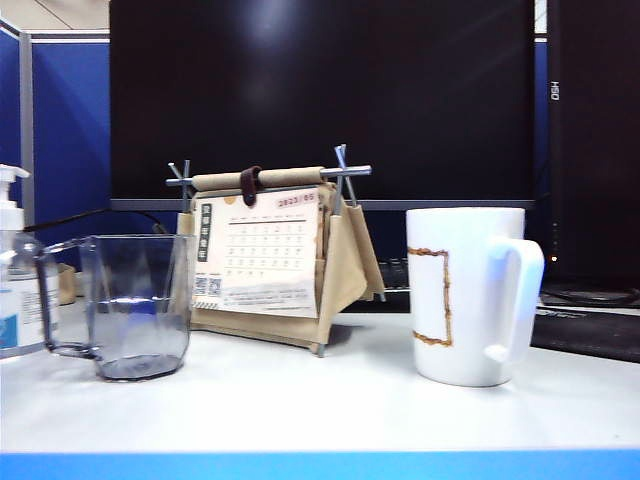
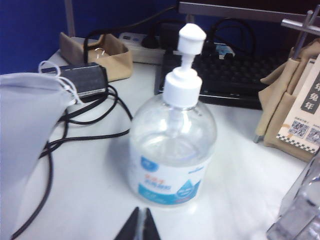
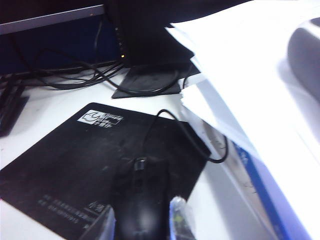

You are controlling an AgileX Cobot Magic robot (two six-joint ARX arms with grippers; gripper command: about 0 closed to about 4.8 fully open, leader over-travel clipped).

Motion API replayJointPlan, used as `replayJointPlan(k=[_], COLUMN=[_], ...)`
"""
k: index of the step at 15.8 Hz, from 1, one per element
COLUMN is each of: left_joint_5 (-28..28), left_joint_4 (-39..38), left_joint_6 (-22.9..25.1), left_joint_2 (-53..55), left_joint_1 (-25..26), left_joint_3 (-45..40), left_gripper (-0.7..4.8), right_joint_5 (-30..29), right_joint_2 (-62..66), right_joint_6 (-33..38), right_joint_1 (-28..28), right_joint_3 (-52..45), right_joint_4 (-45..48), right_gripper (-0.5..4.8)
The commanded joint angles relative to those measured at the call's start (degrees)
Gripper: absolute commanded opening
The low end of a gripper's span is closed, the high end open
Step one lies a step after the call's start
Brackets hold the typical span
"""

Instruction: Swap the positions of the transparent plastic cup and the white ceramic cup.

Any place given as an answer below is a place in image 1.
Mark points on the black keyboard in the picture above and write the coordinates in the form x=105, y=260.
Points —
x=395, y=277

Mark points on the black monitor with stand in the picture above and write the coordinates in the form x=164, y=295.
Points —
x=595, y=150

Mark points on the large black monitor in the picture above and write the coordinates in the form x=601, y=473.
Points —
x=320, y=100

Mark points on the beige canvas desk calendar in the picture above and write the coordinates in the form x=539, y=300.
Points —
x=260, y=250

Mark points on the black mouse pad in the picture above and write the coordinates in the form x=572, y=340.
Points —
x=585, y=335

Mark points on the clear pump sanitizer bottle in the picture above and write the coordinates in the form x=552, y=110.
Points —
x=20, y=310

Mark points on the transparent plastic cup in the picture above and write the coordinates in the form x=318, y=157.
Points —
x=140, y=325

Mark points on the blue office partition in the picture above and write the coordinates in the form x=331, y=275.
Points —
x=70, y=125

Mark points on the small brown cardboard item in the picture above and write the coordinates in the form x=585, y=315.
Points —
x=66, y=285

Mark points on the white ceramic mug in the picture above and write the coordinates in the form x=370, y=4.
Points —
x=470, y=300

